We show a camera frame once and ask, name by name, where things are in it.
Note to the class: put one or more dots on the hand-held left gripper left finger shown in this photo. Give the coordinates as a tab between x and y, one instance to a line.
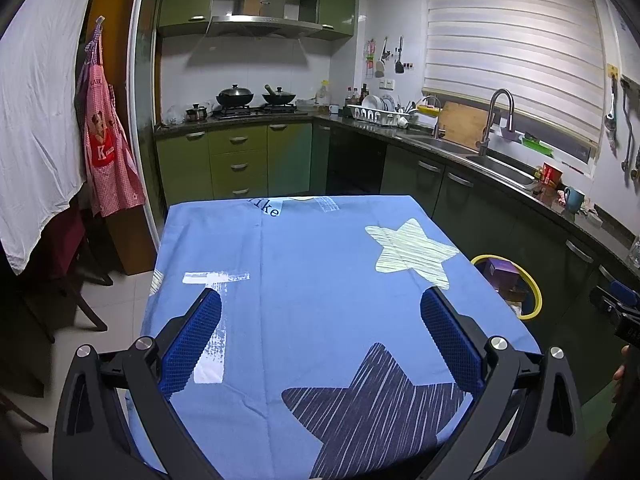
192	340

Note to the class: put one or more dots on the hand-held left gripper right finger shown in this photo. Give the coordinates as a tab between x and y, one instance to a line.
450	340

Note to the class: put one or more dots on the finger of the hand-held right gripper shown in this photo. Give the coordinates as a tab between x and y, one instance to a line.
622	294

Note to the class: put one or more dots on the yellow rimmed trash bin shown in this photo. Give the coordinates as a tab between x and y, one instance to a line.
538	294

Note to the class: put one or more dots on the purple box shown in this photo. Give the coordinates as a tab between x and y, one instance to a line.
502	272

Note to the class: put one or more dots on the person's right hand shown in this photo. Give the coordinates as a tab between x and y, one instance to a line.
620	372

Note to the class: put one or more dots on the black stone countertop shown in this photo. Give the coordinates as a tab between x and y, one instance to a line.
575	220

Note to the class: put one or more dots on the blue mug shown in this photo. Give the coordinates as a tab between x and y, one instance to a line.
575	199

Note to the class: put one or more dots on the dark wooden chair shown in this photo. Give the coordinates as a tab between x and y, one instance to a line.
87	300

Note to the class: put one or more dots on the blue star print tablecloth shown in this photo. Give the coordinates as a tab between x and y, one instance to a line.
300	285

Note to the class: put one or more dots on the red paper cup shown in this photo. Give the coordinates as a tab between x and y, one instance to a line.
552	176

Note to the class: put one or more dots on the dark green sink cabinet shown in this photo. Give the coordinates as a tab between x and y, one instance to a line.
450	200

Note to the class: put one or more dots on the dark red cloth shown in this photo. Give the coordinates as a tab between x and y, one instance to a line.
65	240

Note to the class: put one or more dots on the green plastic tray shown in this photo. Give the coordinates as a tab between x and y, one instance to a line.
539	146

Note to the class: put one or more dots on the hanging steel utensils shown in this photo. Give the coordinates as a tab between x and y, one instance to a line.
612	115

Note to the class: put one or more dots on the steel double sink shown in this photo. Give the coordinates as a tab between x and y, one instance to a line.
495	165

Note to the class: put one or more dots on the green base cabinet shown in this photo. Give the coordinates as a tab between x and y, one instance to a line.
235	160

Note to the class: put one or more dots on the purple sponge holder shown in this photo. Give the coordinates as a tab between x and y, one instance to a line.
511	135

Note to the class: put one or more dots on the red checked apron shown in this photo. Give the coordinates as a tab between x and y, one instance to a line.
107	160

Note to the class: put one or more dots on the small steel faucet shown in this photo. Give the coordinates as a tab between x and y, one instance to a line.
436	127

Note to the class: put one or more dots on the tall steel faucet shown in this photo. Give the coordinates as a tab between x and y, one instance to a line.
486	130

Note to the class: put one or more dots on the wooden cutting board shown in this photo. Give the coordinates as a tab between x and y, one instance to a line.
462	125

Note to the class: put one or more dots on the small steel pot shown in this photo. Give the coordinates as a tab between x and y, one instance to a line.
196	113

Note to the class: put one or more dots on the yellow drain basket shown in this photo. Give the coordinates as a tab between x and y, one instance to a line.
430	110

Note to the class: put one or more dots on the white dish rack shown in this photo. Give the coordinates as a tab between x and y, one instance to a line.
380	116

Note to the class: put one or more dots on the black gas stove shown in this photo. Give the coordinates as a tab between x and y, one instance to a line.
260	111

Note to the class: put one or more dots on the black wok with lid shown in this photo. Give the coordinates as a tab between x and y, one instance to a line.
280	96
235	96

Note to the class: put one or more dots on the dark sauce bottles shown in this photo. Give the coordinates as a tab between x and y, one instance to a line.
357	96

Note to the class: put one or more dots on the white window blind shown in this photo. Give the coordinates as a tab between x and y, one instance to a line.
510	45

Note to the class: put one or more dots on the yellow oil bottle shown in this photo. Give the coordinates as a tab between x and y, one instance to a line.
325	95

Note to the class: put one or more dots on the black hanging spatula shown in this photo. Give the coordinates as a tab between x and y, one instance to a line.
400	66

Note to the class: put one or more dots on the white hanging sheet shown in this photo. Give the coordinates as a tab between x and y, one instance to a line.
35	110

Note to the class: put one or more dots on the hanging kitchen brush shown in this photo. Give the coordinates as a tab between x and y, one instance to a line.
382	67

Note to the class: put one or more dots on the frosted glass sliding door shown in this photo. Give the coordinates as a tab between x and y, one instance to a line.
145	60

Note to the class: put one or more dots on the steel range hood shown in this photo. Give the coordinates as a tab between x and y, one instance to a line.
260	27

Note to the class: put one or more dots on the white wall socket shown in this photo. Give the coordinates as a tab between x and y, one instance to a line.
388	84

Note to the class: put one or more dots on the colourful hanging wall ornament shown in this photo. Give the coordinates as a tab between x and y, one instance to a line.
370	57

